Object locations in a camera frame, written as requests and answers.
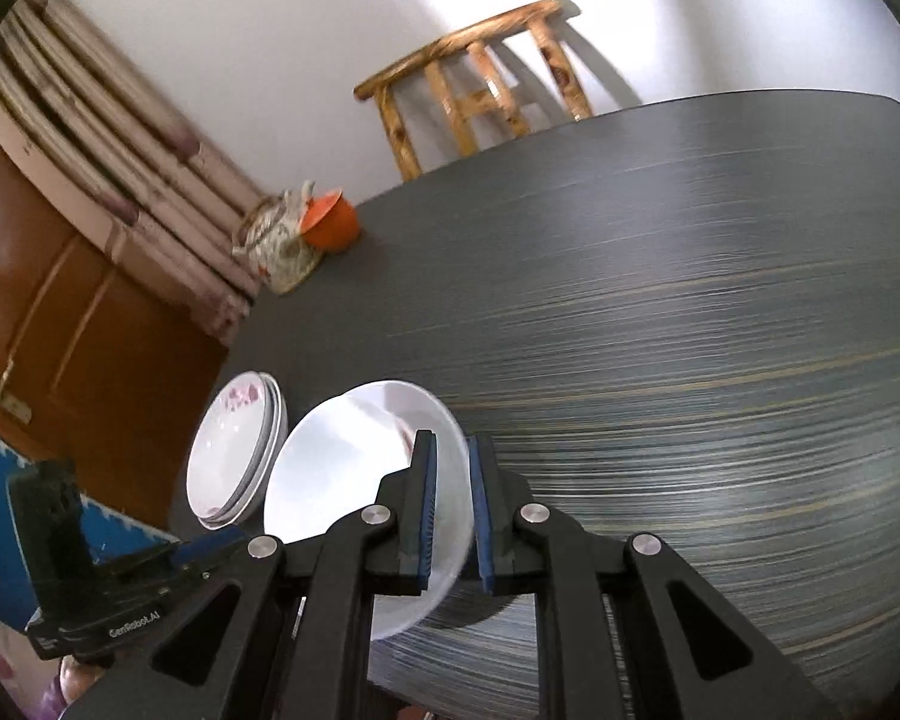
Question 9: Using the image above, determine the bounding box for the floral ceramic teapot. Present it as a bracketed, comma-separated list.
[232, 180, 323, 293]

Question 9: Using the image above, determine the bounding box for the wooden stool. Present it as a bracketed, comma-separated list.
[352, 0, 595, 182]

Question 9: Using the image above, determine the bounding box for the plain white plate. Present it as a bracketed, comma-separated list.
[206, 376, 290, 530]

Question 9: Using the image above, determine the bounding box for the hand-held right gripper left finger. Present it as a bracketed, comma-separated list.
[60, 430, 438, 720]

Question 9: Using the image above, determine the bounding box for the white plate with pink flowers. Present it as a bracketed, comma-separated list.
[186, 370, 271, 518]

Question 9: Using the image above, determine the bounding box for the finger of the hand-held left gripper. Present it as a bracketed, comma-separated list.
[116, 525, 250, 580]

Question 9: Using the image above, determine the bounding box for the brown wooden door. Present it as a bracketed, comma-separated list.
[0, 112, 230, 533]

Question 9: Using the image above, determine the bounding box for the brass door latch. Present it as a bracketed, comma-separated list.
[0, 364, 32, 425]

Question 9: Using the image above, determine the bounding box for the floral printed blanket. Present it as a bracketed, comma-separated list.
[0, 600, 68, 720]

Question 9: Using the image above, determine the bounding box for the beige striped curtain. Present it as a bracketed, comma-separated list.
[0, 0, 282, 346]

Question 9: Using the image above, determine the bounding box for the large white bowl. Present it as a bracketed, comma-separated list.
[262, 380, 472, 642]

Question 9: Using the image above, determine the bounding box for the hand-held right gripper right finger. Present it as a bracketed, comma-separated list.
[467, 433, 845, 720]

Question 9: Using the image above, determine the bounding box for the orange cup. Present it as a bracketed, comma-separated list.
[300, 191, 359, 254]

